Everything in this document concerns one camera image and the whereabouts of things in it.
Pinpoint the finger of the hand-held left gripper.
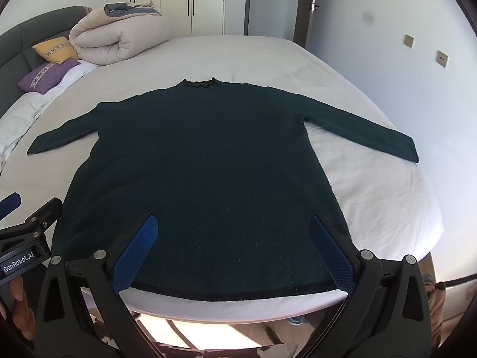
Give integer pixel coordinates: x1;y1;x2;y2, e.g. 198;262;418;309
0;193;21;220
26;197;63;232

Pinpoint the white bed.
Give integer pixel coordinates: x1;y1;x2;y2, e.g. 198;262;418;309
0;35;444;316

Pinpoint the dark green sweater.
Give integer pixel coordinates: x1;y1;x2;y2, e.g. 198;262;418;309
27;77;420;301

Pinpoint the rolled beige duvet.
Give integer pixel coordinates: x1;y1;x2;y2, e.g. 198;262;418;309
69;3;173;66

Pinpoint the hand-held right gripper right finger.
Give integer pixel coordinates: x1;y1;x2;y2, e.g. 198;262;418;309
298;214;435;358

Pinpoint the grey door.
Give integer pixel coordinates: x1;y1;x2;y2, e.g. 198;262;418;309
246;0;317;47

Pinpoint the yellow patterned pillow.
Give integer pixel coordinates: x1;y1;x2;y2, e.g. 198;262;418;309
32;36;80;65

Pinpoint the grey padded headboard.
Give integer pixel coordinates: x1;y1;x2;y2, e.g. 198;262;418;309
0;6;88;114

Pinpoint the purple patterned pillow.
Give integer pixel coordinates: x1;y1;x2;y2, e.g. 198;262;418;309
17;60;81;95

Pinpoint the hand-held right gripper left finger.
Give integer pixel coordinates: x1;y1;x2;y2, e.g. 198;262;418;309
33;213;165;358

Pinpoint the person's left hand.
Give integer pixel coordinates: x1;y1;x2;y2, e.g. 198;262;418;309
0;278;36;340

